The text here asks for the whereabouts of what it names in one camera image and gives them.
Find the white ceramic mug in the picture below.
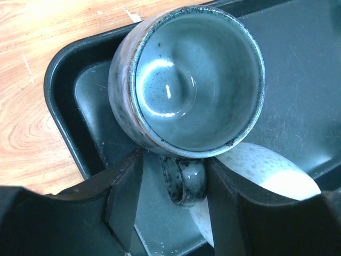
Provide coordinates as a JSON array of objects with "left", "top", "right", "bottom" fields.
[{"left": 189, "top": 142, "right": 322, "bottom": 249}]

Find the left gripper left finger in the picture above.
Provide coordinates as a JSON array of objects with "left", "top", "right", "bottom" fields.
[{"left": 1, "top": 149, "right": 143, "bottom": 255}]

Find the grey ceramic mug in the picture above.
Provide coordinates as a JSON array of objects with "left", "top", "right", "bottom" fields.
[{"left": 108, "top": 5, "right": 265, "bottom": 208}]

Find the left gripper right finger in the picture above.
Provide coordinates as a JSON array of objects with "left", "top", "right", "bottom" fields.
[{"left": 205, "top": 158, "right": 340, "bottom": 255}]

